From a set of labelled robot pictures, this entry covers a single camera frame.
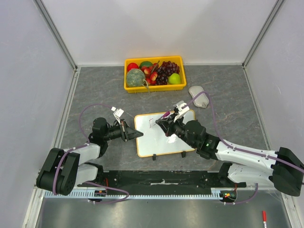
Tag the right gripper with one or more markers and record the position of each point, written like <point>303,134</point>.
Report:
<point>169,126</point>

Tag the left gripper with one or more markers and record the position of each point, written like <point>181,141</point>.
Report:
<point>128,133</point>

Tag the white marker with magenta cap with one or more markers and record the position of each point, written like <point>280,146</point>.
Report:
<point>164,115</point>

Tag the yellow framed whiteboard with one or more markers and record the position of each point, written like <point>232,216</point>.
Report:
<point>154,142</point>

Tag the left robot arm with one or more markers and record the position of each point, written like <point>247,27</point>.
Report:
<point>63,169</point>

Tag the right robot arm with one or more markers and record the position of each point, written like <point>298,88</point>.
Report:
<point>280,169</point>

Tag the grey round eraser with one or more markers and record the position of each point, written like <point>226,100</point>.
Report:
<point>199,98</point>

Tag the green pear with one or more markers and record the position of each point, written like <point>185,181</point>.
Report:
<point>174,79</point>

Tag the red yellow cherry bunch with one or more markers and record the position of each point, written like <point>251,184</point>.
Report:
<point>151,74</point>

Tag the dark purple grape bunch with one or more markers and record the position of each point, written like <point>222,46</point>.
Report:
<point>165,71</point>

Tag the green netted melon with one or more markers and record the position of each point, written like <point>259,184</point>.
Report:
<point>135,78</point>

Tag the yellow plastic bin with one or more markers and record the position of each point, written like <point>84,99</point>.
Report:
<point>157,88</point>

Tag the green orange mango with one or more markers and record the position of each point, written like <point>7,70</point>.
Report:
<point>145,64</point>

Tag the red apple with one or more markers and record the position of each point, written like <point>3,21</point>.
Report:
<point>132,66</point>

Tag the red marker pen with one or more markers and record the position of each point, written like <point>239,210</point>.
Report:
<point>264,219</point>

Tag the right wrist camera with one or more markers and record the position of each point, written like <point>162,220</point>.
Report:
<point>182,109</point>

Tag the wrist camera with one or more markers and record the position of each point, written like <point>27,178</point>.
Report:
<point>182,109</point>
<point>117,112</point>

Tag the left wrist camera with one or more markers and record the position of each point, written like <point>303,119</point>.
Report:
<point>117,112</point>

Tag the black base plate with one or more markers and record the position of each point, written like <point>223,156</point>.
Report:
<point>165,182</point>

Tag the slotted cable duct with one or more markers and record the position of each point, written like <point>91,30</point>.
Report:
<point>92,193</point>

